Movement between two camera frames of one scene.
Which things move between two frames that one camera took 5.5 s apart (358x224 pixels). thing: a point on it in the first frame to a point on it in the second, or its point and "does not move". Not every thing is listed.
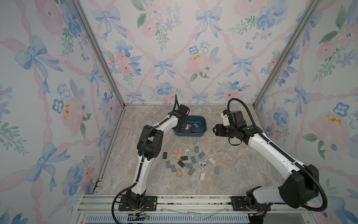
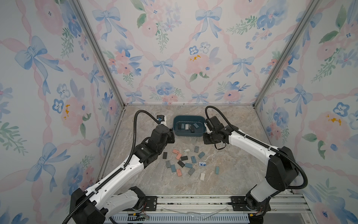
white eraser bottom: (202, 177) does not move
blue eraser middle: (193, 159) does not move
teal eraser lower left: (173, 168) does not move
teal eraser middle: (201, 154) does not move
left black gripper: (185, 120) to (171, 136)
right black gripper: (219, 129) to (205, 138)
